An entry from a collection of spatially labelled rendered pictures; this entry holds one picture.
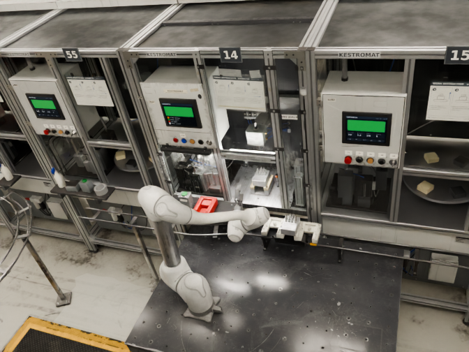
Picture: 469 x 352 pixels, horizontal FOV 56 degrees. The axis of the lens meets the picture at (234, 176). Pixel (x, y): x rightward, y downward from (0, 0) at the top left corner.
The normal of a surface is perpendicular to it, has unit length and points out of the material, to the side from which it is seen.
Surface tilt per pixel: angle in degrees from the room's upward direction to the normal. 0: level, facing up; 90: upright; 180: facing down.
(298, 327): 0
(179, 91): 90
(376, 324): 0
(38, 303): 0
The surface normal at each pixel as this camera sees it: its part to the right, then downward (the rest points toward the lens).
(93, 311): -0.15, -0.77
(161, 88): -0.33, 0.63
